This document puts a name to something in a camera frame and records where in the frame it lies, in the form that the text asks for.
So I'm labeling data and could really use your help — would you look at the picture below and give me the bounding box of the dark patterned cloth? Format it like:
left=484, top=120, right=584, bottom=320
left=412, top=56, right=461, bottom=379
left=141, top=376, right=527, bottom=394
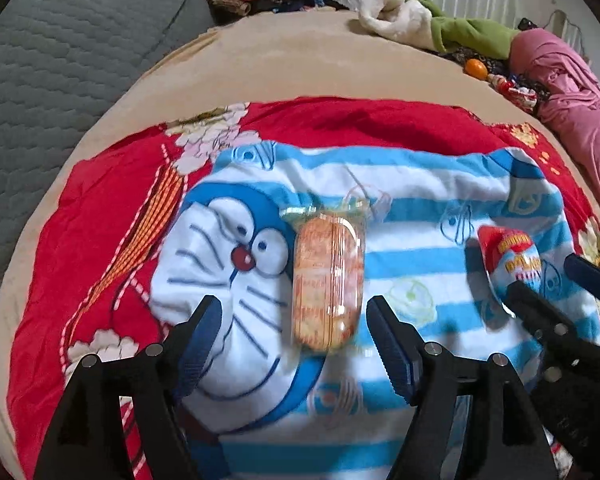
left=430, top=45, right=551, bottom=106

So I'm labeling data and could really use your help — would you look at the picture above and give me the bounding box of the white and green garment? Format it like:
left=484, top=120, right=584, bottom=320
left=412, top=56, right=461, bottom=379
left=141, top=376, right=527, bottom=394
left=357, top=0, right=521, bottom=61

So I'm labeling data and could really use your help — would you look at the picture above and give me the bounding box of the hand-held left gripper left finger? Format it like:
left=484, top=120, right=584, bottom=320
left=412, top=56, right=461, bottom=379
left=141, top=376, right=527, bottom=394
left=34, top=295, right=224, bottom=480

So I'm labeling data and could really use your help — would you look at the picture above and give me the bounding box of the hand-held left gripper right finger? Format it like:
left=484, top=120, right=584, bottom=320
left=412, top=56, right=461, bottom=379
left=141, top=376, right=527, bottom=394
left=366, top=296, right=561, bottom=480

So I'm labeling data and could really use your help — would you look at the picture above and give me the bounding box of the red floral blanket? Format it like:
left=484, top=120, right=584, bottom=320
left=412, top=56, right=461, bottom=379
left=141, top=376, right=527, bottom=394
left=5, top=100, right=600, bottom=480

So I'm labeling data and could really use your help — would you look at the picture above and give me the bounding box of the pink duvet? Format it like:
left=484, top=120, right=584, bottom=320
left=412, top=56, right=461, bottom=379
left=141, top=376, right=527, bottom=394
left=509, top=27, right=600, bottom=201

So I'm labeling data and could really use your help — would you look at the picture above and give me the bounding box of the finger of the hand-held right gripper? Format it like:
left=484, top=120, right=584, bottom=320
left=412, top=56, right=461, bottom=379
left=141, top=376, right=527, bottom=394
left=501, top=280, right=600, bottom=362
left=564, top=254, right=600, bottom=307

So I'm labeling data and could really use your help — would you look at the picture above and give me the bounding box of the grey quilted headboard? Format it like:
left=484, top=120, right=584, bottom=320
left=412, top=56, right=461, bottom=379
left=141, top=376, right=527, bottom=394
left=0, top=0, right=216, bottom=361

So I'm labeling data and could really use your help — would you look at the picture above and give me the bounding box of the small colourful toy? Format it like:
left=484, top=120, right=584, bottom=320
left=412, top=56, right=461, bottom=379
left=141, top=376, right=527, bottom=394
left=487, top=74, right=538, bottom=113

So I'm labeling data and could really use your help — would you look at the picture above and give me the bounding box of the red and blue toy egg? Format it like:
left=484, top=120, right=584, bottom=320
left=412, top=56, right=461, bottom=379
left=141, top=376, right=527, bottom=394
left=476, top=226, right=548, bottom=306

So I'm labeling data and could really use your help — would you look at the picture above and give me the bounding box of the orange cracker packet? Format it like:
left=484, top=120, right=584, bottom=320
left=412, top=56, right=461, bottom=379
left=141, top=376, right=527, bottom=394
left=280, top=199, right=368, bottom=353

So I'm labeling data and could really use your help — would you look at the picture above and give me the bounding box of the blue striped cartoon fabric tray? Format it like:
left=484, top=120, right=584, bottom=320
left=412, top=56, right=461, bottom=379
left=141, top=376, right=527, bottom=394
left=150, top=142, right=600, bottom=480

